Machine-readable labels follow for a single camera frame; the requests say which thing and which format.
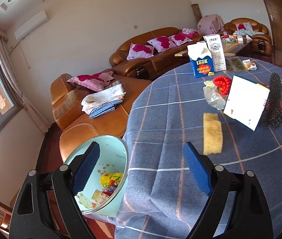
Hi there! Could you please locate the black knitted cloth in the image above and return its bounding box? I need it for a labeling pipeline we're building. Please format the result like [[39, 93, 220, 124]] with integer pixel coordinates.
[[265, 72, 282, 129]]

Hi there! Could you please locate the brown leather long sofa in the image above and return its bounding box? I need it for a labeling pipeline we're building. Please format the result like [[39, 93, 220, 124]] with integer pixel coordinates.
[[109, 27, 203, 80]]

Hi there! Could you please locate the folded blue striped cloth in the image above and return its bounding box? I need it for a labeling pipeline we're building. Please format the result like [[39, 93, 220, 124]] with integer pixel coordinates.
[[89, 100, 123, 118]]

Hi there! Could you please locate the pink covered chair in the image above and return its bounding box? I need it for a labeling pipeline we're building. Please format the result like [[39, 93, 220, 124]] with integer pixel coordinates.
[[197, 14, 224, 35]]

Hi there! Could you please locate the red knitted flower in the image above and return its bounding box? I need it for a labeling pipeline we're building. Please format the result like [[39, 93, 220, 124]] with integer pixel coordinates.
[[212, 75, 232, 96]]

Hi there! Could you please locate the pink pillow on chaise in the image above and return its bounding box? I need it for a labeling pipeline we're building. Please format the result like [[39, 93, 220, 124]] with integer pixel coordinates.
[[67, 71, 114, 92]]

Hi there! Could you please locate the blue LOOK milk carton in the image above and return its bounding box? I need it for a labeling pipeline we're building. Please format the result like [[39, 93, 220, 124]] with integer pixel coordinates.
[[187, 42, 215, 78]]

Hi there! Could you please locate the wooden coffee table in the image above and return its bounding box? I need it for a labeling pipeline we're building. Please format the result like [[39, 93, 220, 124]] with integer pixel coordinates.
[[174, 38, 252, 58]]

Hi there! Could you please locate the pink pillow middle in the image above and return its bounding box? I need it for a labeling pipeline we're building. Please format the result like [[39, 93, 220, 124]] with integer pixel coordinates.
[[147, 36, 176, 53]]

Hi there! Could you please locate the pink pillow right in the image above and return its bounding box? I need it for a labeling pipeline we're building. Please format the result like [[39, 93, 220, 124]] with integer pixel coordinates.
[[169, 33, 192, 46]]

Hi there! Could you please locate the small snack packet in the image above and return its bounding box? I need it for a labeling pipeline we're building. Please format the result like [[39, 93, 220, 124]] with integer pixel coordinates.
[[242, 59, 257, 71]]

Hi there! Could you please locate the blue plaid tablecloth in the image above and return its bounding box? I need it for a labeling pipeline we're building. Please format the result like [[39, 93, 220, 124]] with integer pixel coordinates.
[[90, 56, 282, 239]]

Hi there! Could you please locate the white blue carton box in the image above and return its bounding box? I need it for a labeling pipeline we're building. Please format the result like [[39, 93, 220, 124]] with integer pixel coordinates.
[[223, 75, 270, 131]]

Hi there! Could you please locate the brown leather chaise sofa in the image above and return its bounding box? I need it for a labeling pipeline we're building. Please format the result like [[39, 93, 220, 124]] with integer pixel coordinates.
[[50, 69, 151, 160]]

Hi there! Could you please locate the beige curtain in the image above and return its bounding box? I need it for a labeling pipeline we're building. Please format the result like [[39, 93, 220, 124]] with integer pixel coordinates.
[[0, 29, 50, 134]]

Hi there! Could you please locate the seaweed snack pack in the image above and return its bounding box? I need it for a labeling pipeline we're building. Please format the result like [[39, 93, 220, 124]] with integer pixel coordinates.
[[224, 57, 247, 73]]

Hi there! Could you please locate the light blue trash bin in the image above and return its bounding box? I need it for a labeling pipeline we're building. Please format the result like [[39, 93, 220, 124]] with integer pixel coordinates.
[[65, 135, 129, 217]]

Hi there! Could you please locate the folded white cloth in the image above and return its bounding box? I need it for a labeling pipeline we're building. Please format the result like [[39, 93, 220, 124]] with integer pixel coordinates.
[[81, 84, 126, 115]]

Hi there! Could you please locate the crumpled clear wrapper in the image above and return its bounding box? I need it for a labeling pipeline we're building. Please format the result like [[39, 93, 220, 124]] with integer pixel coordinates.
[[203, 80, 228, 110]]

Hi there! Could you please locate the white tall milk carton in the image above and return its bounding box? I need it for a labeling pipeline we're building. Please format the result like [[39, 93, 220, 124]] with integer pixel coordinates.
[[204, 34, 226, 72]]

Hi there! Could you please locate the pink pillow left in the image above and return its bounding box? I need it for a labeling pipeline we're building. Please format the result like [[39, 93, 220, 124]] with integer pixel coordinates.
[[126, 43, 154, 61]]

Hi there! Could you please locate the white air conditioner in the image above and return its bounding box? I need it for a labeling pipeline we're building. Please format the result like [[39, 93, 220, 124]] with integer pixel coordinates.
[[14, 10, 49, 41]]

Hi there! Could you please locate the brown leather armchair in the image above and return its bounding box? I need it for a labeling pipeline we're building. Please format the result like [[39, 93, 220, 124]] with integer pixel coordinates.
[[224, 18, 272, 56]]

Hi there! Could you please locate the yellow sponge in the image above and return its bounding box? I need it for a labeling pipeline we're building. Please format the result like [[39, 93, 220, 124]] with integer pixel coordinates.
[[203, 113, 223, 155]]

